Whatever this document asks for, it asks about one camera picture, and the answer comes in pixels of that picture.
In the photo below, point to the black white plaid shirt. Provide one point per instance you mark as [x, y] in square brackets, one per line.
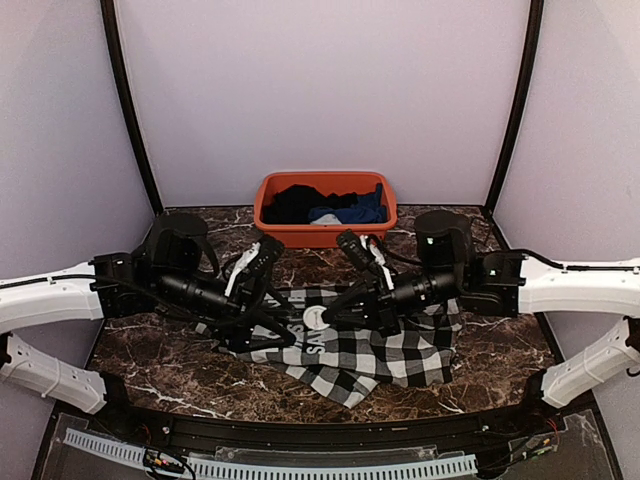
[345, 366]

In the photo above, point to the orange plastic basin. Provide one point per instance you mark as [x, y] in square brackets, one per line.
[327, 182]

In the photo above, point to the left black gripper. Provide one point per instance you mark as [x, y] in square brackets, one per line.
[237, 329]

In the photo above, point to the black frame post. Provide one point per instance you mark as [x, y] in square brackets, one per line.
[525, 73]
[119, 71]

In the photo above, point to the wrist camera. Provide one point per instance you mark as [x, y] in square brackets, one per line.
[367, 259]
[254, 262]

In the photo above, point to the black front rail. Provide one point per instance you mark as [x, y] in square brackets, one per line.
[475, 432]

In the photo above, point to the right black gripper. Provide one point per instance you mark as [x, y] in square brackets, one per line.
[386, 313]

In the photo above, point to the white slotted cable duct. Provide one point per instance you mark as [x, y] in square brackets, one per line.
[238, 463]

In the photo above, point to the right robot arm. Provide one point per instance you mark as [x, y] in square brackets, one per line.
[499, 283]

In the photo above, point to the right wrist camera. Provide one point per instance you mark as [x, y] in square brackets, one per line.
[367, 259]

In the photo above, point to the left black frame post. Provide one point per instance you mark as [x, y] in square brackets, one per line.
[119, 71]

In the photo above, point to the black garment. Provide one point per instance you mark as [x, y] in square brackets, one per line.
[294, 204]

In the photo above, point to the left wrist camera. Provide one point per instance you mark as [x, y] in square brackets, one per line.
[254, 262]

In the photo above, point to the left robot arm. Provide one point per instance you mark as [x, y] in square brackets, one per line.
[174, 269]

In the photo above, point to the blue garment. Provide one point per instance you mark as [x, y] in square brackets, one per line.
[364, 209]

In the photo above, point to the right black frame post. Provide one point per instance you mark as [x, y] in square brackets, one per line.
[525, 73]

